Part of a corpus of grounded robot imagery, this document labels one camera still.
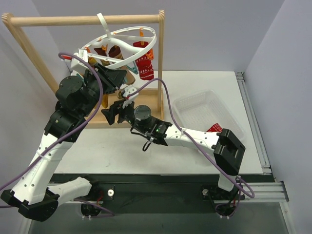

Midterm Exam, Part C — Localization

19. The white round clip hanger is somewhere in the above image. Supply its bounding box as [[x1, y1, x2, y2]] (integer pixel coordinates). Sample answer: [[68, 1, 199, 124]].
[[78, 13, 157, 70]]

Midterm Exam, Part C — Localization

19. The red white patterned sock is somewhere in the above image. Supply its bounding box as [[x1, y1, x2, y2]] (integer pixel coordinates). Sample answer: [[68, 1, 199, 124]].
[[135, 49, 154, 80]]

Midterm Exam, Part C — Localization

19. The maroon striped beige sock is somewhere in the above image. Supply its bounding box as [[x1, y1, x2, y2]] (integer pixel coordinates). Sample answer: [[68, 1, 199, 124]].
[[94, 45, 136, 85]]

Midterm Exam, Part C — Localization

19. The mustard yellow sock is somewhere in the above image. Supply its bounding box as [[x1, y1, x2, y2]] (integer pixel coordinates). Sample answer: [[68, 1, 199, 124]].
[[88, 57, 109, 109]]

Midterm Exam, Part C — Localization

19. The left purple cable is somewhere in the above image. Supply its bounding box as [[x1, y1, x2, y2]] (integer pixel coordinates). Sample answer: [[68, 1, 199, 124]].
[[0, 51, 103, 193]]

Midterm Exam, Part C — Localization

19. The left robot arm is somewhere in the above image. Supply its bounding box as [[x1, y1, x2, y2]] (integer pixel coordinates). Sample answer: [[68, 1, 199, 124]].
[[0, 63, 127, 222]]

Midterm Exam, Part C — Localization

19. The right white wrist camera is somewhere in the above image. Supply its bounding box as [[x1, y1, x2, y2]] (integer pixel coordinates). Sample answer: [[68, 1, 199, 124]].
[[122, 85, 138, 109]]

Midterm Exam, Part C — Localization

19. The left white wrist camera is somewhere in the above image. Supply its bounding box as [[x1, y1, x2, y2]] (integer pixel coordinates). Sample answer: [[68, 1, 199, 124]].
[[58, 49, 88, 73]]

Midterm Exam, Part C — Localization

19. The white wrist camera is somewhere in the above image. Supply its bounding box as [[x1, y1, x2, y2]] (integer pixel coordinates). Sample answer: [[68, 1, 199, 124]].
[[122, 85, 138, 109], [58, 49, 88, 73]]

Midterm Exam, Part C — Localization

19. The purple cable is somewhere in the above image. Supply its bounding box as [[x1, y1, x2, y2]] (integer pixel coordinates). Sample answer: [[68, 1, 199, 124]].
[[0, 51, 103, 193], [129, 78, 255, 199]]

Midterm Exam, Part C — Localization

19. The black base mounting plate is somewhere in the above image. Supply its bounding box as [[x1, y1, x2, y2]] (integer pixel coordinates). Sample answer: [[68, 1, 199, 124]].
[[46, 173, 244, 215]]

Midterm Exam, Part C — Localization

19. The teal clothes peg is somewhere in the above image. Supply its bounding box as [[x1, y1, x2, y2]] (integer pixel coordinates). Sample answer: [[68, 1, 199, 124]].
[[126, 63, 139, 75]]

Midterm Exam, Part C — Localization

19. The red snowflake sock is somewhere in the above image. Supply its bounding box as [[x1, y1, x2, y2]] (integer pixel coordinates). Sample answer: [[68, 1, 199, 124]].
[[207, 123, 223, 132]]

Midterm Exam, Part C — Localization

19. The wooden hanger rack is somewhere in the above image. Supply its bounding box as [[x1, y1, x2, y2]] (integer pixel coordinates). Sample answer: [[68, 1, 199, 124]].
[[2, 11, 165, 132]]

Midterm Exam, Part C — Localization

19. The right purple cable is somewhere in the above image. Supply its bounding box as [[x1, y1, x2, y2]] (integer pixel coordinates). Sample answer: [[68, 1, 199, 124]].
[[129, 78, 255, 199]]

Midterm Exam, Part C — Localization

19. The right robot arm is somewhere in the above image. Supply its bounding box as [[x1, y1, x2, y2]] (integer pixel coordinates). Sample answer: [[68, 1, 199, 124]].
[[101, 100, 246, 199]]

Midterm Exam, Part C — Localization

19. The white plastic basket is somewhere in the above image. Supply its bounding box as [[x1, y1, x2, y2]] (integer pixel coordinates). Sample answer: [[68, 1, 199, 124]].
[[172, 90, 245, 141]]

